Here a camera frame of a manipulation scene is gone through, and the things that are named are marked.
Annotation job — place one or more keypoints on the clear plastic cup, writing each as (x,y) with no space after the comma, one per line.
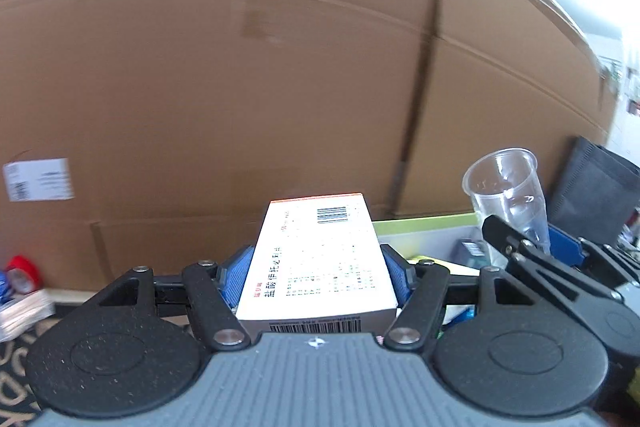
(505,183)

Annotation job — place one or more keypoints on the large brown cardboard box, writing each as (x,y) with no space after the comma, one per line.
(181,120)

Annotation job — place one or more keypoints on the light green open box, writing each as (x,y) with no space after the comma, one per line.
(451,241)

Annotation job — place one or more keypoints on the blue box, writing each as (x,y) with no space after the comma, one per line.
(6,290)

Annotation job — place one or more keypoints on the white shipping label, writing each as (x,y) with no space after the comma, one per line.
(38,180)

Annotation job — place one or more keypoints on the black letter-pattern mat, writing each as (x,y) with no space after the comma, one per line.
(18,406)

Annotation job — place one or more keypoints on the dark grey fabric bag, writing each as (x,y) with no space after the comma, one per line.
(595,195)

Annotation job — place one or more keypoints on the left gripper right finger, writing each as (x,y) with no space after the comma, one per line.
(421,293)

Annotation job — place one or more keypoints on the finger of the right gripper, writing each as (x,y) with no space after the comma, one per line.
(568,289)
(604,263)

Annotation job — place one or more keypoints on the bag of cotton swabs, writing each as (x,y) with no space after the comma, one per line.
(22,313)

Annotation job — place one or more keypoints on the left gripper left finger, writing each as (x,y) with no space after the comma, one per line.
(212,294)

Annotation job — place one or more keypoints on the red tape roll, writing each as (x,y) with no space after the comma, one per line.
(23,275)

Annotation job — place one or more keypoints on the long white medicine box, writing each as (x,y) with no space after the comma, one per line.
(317,269)

